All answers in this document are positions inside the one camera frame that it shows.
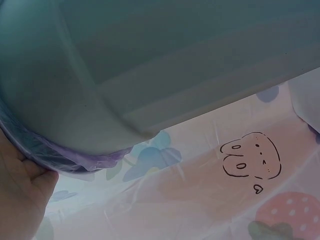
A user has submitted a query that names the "person's left hand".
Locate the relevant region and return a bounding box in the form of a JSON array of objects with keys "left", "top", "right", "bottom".
[{"left": 0, "top": 130, "right": 60, "bottom": 240}]

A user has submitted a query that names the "purple plastic bin liner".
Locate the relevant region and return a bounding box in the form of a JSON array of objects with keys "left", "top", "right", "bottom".
[{"left": 0, "top": 116, "right": 134, "bottom": 176}]

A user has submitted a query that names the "grey-green plastic bin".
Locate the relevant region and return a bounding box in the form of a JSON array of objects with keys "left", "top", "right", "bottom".
[{"left": 0, "top": 0, "right": 320, "bottom": 174}]

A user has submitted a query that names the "white box-shaped object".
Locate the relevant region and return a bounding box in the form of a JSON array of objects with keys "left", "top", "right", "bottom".
[{"left": 287, "top": 65, "right": 320, "bottom": 129}]

